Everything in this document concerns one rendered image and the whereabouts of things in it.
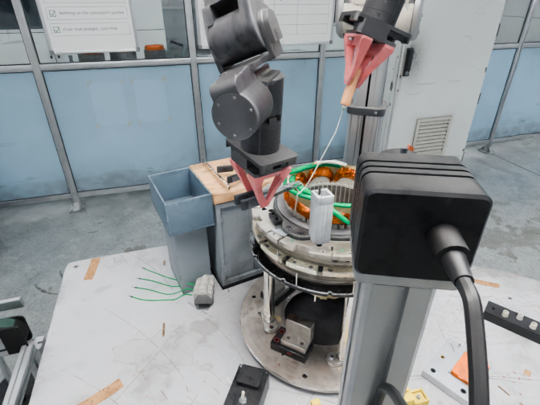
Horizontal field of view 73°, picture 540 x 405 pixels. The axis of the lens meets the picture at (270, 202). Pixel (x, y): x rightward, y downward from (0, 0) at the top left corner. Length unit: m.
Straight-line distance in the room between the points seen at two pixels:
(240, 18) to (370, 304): 0.38
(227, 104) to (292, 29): 2.55
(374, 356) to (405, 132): 2.89
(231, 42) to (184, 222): 0.48
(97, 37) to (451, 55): 2.42
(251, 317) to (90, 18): 2.28
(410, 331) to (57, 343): 0.88
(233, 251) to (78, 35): 2.12
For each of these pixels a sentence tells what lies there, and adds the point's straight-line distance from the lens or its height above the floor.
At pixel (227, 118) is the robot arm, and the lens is 0.43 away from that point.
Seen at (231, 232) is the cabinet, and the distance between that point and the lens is 0.91.
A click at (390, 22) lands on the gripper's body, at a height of 1.42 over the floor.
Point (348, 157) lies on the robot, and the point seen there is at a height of 1.02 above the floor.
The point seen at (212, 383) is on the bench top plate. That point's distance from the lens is 0.82.
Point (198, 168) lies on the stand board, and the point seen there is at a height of 1.07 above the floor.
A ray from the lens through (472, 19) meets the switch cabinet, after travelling 3.17.
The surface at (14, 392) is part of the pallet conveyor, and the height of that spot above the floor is 0.69.
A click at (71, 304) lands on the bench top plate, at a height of 0.78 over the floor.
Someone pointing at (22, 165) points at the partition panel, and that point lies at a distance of 3.15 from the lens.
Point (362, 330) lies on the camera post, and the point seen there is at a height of 1.32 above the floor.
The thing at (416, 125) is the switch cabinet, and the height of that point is 0.58.
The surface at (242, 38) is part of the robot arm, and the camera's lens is 0.48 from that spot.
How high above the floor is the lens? 1.46
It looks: 30 degrees down
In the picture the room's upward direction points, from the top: straight up
